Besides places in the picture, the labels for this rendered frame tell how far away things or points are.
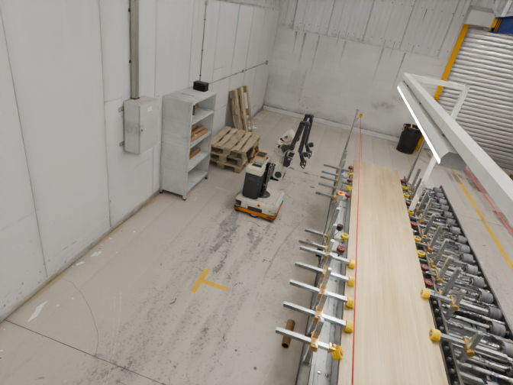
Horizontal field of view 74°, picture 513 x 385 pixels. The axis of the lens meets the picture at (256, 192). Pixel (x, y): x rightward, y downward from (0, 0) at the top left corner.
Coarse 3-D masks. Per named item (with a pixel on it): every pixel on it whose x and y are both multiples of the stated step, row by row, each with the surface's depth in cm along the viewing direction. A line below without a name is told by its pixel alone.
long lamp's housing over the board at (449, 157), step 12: (408, 96) 298; (420, 108) 247; (420, 120) 229; (432, 120) 219; (432, 132) 196; (432, 144) 185; (444, 144) 172; (444, 156) 164; (456, 156) 163; (456, 168) 165
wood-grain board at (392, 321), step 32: (352, 192) 449; (384, 192) 466; (352, 224) 379; (384, 224) 391; (352, 256) 327; (384, 256) 335; (416, 256) 345; (352, 288) 287; (384, 288) 294; (416, 288) 301; (352, 320) 256; (384, 320) 261; (416, 320) 267; (352, 352) 231; (384, 352) 235; (416, 352) 240; (384, 384) 214; (416, 384) 218; (448, 384) 222
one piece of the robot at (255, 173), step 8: (248, 168) 493; (256, 168) 490; (264, 168) 499; (248, 176) 499; (256, 176) 496; (264, 176) 514; (248, 184) 504; (256, 184) 500; (264, 184) 516; (248, 192) 511; (256, 192) 507; (264, 192) 520
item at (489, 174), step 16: (432, 80) 370; (416, 96) 273; (464, 96) 368; (432, 112) 213; (448, 128) 175; (464, 144) 148; (432, 160) 405; (464, 160) 143; (480, 160) 130; (480, 176) 125; (496, 176) 117; (416, 192) 430; (496, 192) 110; (512, 192) 106; (512, 208) 99; (512, 224) 97
